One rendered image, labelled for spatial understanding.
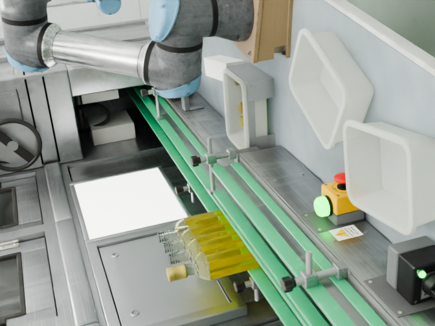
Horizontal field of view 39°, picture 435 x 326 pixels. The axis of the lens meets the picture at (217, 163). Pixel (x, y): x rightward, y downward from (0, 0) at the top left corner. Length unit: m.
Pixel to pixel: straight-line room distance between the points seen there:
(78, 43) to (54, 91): 0.79
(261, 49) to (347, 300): 0.67
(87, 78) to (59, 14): 2.77
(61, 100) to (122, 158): 0.33
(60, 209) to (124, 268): 0.45
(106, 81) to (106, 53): 0.83
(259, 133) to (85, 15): 3.57
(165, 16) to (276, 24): 0.27
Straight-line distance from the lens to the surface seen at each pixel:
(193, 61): 1.52
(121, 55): 1.59
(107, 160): 2.51
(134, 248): 1.83
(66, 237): 1.96
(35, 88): 2.40
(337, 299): 1.17
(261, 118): 1.73
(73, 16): 5.17
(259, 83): 1.69
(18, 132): 2.45
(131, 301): 1.63
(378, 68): 1.22
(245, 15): 1.51
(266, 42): 1.54
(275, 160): 1.63
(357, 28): 1.27
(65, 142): 2.48
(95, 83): 2.42
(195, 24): 1.48
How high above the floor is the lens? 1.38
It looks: 15 degrees down
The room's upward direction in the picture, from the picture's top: 102 degrees counter-clockwise
